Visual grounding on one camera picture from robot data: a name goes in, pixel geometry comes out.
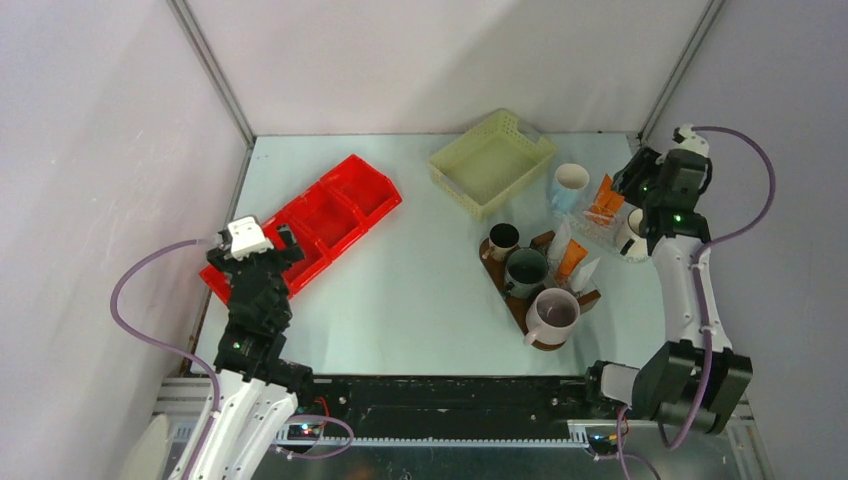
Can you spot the white mug black handle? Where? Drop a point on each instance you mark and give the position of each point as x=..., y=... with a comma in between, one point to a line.
x=629, y=244

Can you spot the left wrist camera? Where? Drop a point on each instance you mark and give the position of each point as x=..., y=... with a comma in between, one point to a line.
x=243, y=237

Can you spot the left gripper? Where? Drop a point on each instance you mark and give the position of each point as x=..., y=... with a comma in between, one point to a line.
x=286, y=255

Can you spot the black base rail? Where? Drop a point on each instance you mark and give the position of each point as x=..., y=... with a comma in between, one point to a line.
x=466, y=409

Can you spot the orange toothpaste tube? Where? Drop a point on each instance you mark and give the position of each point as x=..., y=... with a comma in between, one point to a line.
x=606, y=204
x=574, y=254

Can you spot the dark blue capped tube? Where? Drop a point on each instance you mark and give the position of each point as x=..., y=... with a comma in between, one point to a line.
x=560, y=241

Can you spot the brown mug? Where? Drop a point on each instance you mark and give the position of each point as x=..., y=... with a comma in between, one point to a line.
x=502, y=238

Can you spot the pink capped tube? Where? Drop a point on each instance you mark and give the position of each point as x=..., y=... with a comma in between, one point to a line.
x=581, y=276

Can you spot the dark green mug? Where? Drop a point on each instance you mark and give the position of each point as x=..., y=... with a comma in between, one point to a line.
x=525, y=272

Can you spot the cream plastic basket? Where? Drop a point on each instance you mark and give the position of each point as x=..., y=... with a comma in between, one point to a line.
x=492, y=162

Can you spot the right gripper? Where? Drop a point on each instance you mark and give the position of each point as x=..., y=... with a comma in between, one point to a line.
x=644, y=162

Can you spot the brown oval wooden tray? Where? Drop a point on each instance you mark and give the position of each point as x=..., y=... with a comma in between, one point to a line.
x=517, y=307

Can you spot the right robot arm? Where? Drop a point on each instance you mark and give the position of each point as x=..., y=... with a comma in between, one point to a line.
x=695, y=380

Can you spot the clear textured acrylic tray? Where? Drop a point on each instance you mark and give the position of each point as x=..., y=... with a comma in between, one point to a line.
x=603, y=236

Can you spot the light blue mug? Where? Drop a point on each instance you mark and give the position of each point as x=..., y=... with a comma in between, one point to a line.
x=567, y=187

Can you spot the red divided organizer bin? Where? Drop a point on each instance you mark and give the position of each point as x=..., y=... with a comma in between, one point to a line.
x=331, y=215

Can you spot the pink white mug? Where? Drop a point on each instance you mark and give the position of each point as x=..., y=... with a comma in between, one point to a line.
x=551, y=318

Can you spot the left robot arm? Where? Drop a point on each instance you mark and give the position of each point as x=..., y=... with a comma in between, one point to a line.
x=254, y=390

